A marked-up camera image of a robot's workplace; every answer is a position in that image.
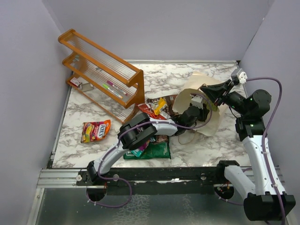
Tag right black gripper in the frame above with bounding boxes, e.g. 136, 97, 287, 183
201, 79, 249, 116

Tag beige paper bag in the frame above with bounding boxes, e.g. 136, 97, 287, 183
172, 72, 226, 136

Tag brown sea salt bag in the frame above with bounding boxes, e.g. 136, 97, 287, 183
146, 94, 178, 117

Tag red chips bag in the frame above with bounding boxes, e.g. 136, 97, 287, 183
137, 103, 171, 120

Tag green chips bag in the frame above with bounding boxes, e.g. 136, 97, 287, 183
123, 135, 171, 160

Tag teal snack bag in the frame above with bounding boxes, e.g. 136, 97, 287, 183
130, 147, 146, 157

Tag orange red snack bag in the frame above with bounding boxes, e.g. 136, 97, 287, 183
81, 120, 111, 143

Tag yellow green snack bag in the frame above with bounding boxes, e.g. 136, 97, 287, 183
153, 97, 167, 115

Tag purple snack bag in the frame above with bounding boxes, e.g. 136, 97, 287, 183
138, 139, 151, 151

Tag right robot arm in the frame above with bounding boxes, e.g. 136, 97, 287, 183
200, 80, 296, 224

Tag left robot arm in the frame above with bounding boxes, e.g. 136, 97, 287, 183
87, 103, 212, 185

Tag orange wooden shelf rack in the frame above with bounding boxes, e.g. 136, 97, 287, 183
58, 29, 145, 123

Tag pink marker pen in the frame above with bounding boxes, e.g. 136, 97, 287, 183
107, 81, 128, 96

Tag green marker pen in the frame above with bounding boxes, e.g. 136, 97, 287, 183
103, 84, 123, 99

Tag red white small box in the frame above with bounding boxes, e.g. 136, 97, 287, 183
70, 77, 82, 87

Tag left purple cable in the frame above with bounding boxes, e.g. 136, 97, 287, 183
86, 93, 213, 208

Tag purple cable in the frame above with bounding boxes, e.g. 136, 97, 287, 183
214, 77, 286, 225
86, 93, 213, 208

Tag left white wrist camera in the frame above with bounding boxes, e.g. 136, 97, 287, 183
190, 94, 206, 109

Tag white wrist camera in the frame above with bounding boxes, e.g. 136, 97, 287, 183
190, 94, 206, 109
231, 68, 248, 85

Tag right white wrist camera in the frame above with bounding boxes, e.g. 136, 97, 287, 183
231, 68, 248, 85

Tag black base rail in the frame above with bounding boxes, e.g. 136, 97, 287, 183
46, 161, 272, 196

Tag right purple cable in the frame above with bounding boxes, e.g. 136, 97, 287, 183
214, 77, 286, 225

